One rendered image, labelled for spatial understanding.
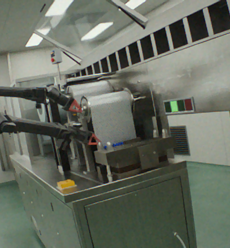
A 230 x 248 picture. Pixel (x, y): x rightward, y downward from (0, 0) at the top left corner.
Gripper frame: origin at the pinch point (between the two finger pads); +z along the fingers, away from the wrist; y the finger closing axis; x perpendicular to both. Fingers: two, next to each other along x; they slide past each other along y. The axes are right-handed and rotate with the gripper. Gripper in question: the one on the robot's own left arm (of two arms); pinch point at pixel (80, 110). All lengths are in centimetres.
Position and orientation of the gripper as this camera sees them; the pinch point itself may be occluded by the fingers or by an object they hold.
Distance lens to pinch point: 180.1
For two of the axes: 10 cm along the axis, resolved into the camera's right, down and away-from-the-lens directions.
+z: 8.0, 4.9, 3.5
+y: 4.0, -0.1, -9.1
